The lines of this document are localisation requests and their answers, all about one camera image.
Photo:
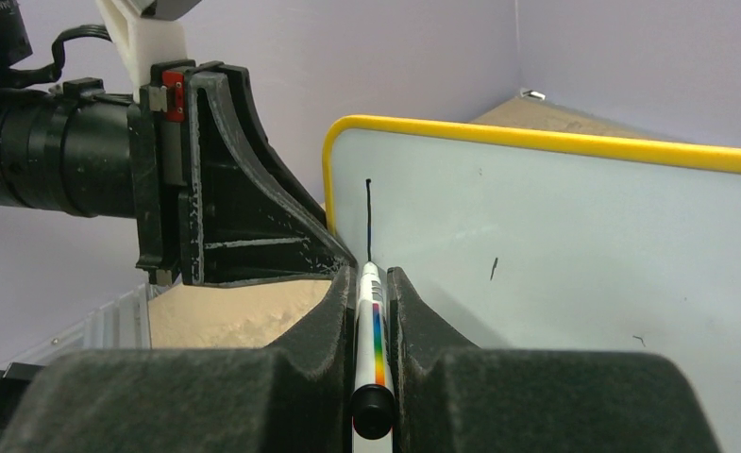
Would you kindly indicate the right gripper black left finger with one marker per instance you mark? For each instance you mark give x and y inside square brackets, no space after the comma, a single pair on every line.
[289,396]

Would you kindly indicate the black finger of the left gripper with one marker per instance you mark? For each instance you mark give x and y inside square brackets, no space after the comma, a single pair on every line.
[246,218]

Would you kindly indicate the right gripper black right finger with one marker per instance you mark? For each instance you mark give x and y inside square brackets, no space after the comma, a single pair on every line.
[455,396]

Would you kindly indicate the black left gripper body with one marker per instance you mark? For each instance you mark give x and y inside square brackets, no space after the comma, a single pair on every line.
[154,122]

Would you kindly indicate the black-capped whiteboard marker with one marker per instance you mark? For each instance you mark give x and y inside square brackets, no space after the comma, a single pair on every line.
[372,405]

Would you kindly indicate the yellow-framed whiteboard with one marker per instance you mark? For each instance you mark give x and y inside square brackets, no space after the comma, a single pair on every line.
[536,239]

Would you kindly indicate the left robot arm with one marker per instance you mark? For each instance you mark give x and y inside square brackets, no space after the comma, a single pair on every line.
[122,123]

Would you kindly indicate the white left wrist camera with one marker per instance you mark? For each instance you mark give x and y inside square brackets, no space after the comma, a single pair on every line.
[146,33]

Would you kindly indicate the metal corner bracket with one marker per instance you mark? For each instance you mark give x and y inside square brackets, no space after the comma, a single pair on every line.
[533,94]

